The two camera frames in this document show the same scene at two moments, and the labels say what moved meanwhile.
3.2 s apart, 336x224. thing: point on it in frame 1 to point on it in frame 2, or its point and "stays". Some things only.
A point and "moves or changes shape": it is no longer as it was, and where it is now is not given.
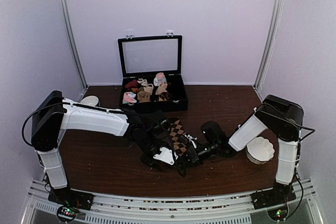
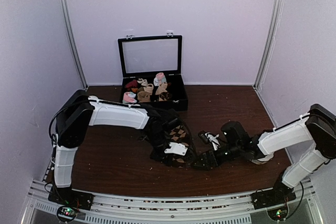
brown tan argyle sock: x=164 y=96 stays
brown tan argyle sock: x=177 y=132 moves or changes shape
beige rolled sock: x=161 y=88 stays
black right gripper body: x=198 y=158 to x=234 y=149
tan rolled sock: x=143 y=96 stays
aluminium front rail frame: x=302 y=207 stays
